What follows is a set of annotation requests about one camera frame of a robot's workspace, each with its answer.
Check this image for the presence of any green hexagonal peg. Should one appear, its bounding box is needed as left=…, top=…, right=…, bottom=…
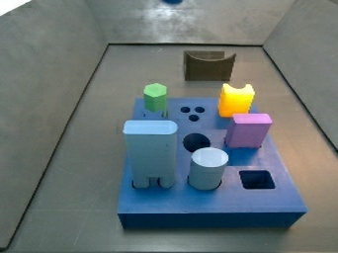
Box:
left=145, top=83, right=167, bottom=112

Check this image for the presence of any purple rectangular block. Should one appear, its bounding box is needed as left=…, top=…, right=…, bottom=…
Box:
left=226, top=114, right=273, bottom=148

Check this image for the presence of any tall light blue block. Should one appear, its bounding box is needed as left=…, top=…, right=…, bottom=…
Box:
left=123, top=120, right=178, bottom=188

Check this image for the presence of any yellow notched block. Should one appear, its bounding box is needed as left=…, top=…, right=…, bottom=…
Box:
left=218, top=83, right=256, bottom=118

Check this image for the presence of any blue star peg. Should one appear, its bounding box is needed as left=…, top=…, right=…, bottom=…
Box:
left=143, top=110, right=166, bottom=121

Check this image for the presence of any black curved cradle stand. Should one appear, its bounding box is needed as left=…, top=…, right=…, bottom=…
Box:
left=183, top=50, right=237, bottom=81

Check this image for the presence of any light blue round peg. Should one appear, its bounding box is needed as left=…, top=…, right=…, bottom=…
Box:
left=187, top=147, right=229, bottom=191

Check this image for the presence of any long blue cylinder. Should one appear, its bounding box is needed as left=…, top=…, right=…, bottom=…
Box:
left=163, top=0, right=183, bottom=4

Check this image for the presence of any blue peg board base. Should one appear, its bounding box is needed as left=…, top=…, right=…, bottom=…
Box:
left=118, top=98, right=308, bottom=229

